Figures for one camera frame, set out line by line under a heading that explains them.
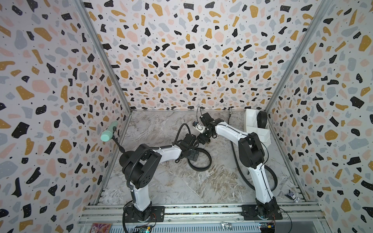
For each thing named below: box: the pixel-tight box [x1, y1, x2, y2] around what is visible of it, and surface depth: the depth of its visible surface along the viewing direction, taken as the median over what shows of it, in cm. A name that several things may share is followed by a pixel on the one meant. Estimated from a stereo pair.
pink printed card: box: [89, 222, 112, 233], surface depth 69 cm
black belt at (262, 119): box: [256, 110, 268, 129], surface depth 106 cm
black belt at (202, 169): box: [187, 147, 213, 172], surface depth 91 cm
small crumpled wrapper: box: [288, 189, 301, 204], surface depth 80 cm
